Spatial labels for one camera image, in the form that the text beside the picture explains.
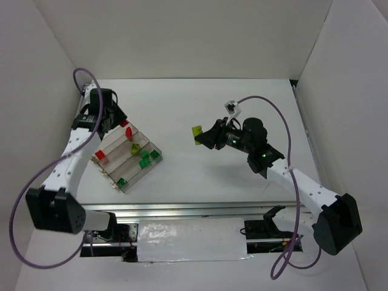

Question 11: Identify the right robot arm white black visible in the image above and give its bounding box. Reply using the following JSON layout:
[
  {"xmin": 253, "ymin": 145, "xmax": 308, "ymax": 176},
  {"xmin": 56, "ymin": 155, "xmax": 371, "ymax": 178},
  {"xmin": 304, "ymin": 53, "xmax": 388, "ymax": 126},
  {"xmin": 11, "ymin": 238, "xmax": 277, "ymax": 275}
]
[{"xmin": 195, "ymin": 118, "xmax": 363, "ymax": 256}]

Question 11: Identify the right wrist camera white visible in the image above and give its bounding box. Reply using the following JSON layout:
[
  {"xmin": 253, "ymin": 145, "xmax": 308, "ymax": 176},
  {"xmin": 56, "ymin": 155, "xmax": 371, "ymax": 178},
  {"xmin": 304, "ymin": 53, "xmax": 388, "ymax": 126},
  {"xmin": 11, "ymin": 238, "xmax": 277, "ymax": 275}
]
[{"xmin": 224, "ymin": 101, "xmax": 241, "ymax": 123}]

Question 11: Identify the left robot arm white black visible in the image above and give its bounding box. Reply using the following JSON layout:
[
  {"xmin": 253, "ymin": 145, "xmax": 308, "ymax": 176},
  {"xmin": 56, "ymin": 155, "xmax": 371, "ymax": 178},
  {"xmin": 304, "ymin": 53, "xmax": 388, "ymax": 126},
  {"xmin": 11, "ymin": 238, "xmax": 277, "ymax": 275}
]
[{"xmin": 25, "ymin": 89, "xmax": 127, "ymax": 239}]

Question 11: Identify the lime yellow long lego brick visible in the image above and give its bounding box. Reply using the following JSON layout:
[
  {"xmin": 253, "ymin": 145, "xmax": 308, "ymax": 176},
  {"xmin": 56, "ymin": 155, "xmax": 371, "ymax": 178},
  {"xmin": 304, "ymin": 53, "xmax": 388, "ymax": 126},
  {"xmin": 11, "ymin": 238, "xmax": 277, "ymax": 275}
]
[{"xmin": 192, "ymin": 125, "xmax": 203, "ymax": 146}]

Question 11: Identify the green curved lego brick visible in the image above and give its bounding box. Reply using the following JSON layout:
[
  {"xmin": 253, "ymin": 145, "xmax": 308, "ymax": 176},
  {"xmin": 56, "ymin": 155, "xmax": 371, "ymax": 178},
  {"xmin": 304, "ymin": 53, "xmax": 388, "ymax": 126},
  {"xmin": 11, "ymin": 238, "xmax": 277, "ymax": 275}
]
[{"xmin": 149, "ymin": 150, "xmax": 160, "ymax": 159}]

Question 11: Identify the green lego brick with print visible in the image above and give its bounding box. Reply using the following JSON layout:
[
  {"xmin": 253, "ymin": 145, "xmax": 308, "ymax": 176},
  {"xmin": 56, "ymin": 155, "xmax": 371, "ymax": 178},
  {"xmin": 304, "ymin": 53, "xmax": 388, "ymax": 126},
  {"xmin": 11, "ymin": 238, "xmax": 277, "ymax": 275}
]
[{"xmin": 140, "ymin": 150, "xmax": 150, "ymax": 160}]

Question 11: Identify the green hollow lego brick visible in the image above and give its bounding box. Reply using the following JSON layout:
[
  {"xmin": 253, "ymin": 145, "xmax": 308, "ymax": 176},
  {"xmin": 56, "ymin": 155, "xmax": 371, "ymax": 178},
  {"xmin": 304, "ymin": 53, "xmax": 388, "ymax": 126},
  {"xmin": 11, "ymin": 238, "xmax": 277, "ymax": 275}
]
[{"xmin": 116, "ymin": 178, "xmax": 127, "ymax": 188}]

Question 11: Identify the red lego plate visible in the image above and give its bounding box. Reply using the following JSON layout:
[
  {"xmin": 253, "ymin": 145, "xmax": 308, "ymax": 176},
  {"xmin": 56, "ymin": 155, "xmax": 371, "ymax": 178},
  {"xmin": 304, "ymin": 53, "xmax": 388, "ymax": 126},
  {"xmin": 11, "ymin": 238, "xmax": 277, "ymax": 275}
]
[{"xmin": 125, "ymin": 127, "xmax": 132, "ymax": 138}]

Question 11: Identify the red curved lego brick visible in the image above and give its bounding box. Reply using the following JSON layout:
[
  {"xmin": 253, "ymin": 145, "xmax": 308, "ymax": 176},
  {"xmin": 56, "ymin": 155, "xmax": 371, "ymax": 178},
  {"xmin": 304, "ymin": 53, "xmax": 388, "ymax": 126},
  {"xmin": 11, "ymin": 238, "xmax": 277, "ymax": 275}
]
[{"xmin": 120, "ymin": 120, "xmax": 129, "ymax": 127}]

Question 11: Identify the clear bin near compartment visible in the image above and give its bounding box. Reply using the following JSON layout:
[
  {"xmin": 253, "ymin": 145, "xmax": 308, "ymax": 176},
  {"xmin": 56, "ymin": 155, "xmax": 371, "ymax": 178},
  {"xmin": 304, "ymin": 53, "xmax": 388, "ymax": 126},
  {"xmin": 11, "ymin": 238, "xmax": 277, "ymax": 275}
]
[{"xmin": 109, "ymin": 142, "xmax": 163, "ymax": 193}]

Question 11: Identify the aluminium rail frame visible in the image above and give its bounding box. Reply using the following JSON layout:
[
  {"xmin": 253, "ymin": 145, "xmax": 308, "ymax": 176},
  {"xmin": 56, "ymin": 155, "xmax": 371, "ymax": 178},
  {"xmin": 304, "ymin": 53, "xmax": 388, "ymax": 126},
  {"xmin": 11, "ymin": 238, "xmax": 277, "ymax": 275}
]
[{"xmin": 72, "ymin": 79, "xmax": 338, "ymax": 219}]

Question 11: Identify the lime small lego brick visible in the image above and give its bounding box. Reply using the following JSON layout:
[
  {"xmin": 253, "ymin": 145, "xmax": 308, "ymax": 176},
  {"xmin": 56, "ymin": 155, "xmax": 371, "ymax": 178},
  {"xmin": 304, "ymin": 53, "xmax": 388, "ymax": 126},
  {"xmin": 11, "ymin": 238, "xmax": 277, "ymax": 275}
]
[{"xmin": 130, "ymin": 143, "xmax": 141, "ymax": 155}]

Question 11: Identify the green square lego brick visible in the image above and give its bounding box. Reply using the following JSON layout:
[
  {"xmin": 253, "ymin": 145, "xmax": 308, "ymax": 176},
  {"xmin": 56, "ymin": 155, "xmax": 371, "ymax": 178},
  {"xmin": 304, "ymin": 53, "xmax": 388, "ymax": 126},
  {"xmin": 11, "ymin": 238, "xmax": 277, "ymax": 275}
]
[{"xmin": 139, "ymin": 158, "xmax": 151, "ymax": 169}]

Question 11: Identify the white tape cover panel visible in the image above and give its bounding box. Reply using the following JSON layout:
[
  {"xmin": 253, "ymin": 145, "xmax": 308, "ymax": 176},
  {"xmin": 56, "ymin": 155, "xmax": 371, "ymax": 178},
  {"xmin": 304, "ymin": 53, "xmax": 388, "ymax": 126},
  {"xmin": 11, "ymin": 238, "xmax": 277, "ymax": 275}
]
[{"xmin": 137, "ymin": 218, "xmax": 248, "ymax": 263}]

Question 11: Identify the red square lego brick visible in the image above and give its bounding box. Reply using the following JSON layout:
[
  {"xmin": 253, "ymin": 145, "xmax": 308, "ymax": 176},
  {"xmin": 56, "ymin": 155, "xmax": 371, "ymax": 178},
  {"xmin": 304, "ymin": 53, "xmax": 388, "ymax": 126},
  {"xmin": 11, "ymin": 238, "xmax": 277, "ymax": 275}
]
[{"xmin": 94, "ymin": 150, "xmax": 105, "ymax": 161}]

